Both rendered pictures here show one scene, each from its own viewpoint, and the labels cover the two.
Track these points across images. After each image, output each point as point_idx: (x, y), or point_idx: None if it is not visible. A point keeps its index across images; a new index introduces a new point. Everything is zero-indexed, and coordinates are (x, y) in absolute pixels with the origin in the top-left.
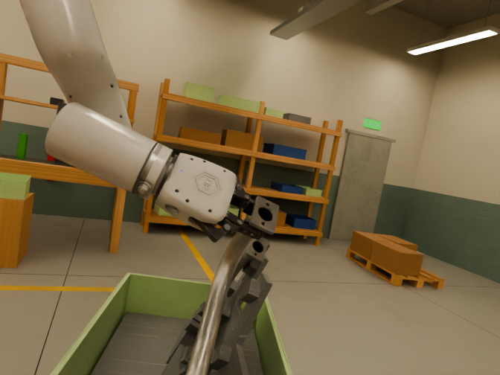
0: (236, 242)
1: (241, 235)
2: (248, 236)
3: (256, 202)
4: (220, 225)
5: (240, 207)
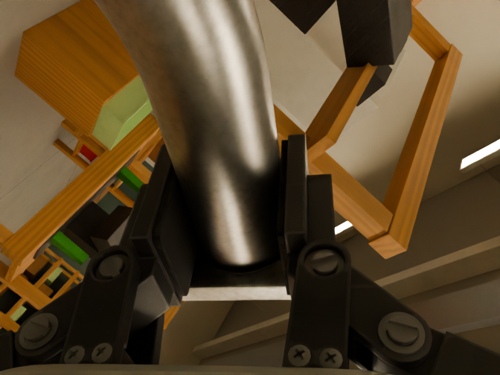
0: (117, 32)
1: (159, 119)
2: (135, 206)
3: (286, 299)
4: (66, 347)
5: (287, 273)
